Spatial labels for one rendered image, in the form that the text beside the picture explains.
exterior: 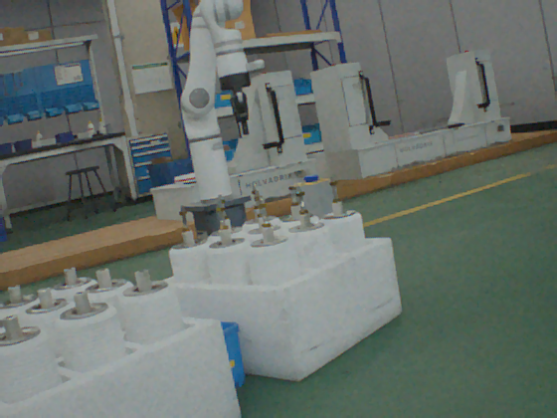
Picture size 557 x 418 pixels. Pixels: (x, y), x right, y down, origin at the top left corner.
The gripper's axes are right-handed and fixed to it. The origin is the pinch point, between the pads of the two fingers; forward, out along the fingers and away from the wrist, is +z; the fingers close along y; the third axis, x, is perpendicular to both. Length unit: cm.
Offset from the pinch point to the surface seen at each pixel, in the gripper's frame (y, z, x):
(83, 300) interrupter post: 63, 20, -33
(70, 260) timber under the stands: -142, 42, -81
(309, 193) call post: -4.9, 18.2, 13.8
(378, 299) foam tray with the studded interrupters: 24, 41, 20
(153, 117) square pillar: -614, -41, -55
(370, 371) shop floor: 47, 47, 11
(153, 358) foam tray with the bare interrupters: 65, 30, -24
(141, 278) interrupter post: 55, 20, -25
